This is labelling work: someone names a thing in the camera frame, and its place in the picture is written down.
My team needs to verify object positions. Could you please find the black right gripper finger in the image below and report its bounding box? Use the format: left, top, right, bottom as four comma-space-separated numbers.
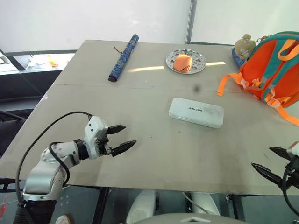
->
269, 147, 292, 161
250, 162, 285, 187

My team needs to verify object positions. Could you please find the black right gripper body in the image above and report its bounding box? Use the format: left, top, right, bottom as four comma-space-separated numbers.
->
283, 154, 299, 189

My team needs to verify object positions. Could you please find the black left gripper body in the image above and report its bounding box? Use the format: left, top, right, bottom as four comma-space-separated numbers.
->
97, 127, 113, 158

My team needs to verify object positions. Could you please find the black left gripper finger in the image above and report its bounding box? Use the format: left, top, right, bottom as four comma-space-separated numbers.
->
111, 140, 137, 157
108, 125, 127, 135

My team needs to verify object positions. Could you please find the white rectangular case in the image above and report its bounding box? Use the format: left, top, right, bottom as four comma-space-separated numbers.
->
168, 97, 225, 129

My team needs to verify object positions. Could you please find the orange and teal backpack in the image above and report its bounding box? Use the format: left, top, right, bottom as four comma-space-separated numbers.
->
216, 31, 299, 127

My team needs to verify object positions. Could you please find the black table leg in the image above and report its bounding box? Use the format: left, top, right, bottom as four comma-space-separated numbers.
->
92, 186, 111, 224
227, 194, 242, 220

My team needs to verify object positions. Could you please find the white rounded robot leg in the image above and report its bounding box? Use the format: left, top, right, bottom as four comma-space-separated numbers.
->
125, 189, 157, 224
186, 192, 221, 217

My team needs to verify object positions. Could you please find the blue patterned rolled scroll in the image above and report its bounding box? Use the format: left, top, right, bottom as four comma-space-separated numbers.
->
107, 34, 141, 83

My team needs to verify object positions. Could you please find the round perforated metal plate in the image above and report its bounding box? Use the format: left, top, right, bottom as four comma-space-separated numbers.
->
165, 48, 207, 75

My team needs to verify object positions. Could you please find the orange background object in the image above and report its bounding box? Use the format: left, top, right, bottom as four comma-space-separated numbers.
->
47, 54, 59, 69

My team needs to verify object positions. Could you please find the orange crumpled cloth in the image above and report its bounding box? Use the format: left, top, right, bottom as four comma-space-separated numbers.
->
173, 54, 193, 74

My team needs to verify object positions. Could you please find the grey robot torso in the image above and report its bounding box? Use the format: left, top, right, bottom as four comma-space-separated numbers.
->
132, 212, 249, 224

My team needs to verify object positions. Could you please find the black chair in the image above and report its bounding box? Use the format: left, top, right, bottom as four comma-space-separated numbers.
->
0, 109, 28, 160

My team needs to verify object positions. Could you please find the dark background bench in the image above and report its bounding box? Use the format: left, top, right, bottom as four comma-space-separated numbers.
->
0, 49, 78, 112

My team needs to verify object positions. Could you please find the blue patterned pouch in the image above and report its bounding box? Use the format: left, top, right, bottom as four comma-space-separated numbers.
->
231, 47, 246, 69

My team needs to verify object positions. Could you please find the white crumpled background object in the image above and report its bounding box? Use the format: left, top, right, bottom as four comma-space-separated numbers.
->
24, 56, 48, 70

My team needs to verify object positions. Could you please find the grey vertical metal pole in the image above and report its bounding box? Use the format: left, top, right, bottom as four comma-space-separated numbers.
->
185, 0, 198, 45

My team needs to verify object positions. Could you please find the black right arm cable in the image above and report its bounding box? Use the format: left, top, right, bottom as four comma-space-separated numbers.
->
281, 168, 299, 217

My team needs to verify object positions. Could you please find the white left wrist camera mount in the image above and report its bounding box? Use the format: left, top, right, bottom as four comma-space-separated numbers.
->
84, 115, 109, 160

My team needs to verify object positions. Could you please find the white cable under table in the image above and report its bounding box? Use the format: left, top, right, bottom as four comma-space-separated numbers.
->
181, 192, 207, 214

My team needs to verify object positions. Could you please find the beige plush bear keychain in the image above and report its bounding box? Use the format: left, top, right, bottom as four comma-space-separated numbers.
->
234, 34, 256, 59

